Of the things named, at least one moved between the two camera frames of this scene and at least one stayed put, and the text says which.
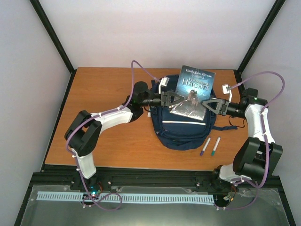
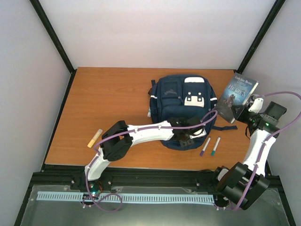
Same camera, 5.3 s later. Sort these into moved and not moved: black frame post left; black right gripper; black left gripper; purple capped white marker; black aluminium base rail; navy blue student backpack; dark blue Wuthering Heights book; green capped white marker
Moved: black left gripper; black right gripper; dark blue Wuthering Heights book
Not moved: black frame post left; navy blue student backpack; black aluminium base rail; purple capped white marker; green capped white marker
